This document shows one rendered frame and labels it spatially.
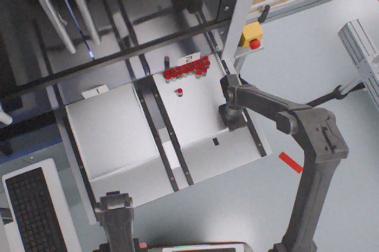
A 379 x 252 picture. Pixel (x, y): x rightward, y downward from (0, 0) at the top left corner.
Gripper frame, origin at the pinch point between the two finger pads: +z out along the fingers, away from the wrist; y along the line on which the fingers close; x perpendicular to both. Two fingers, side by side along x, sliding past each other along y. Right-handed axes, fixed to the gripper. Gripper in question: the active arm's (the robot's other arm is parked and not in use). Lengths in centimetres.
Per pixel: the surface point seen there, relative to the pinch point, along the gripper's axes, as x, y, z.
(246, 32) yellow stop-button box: -15.7, 25.1, -16.3
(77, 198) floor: 78, 21, 88
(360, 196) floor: -77, -36, 97
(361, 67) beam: -84, 19, 40
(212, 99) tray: 1.8, 12.4, 0.5
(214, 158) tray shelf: 9.8, -8.4, 3.7
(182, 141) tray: 18.3, 1.1, 2.1
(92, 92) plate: 42, 22, -16
